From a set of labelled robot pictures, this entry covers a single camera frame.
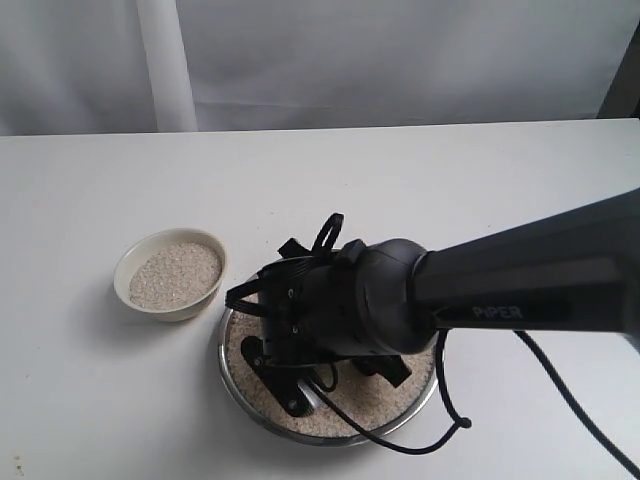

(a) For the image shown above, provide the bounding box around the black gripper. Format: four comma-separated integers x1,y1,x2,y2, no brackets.
240,257,411,416

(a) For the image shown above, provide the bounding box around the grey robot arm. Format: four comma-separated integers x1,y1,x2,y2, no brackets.
225,191,639,398

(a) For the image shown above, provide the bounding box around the rice heap in tray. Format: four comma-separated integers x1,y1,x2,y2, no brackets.
224,312,435,440

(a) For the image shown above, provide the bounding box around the rice in white bowl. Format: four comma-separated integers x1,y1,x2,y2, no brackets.
129,242,222,310

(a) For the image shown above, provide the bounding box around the white ceramic bowl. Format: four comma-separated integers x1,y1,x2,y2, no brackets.
113,228,227,323

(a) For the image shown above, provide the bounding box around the round steel tray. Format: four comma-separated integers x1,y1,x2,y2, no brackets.
218,254,439,446

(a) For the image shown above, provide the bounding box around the white backdrop curtain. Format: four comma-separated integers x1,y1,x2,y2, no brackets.
1,1,639,135

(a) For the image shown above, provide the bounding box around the black cable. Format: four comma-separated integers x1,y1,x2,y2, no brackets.
227,213,640,480

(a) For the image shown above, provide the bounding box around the dark metal frame post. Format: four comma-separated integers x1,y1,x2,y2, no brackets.
597,27,640,119

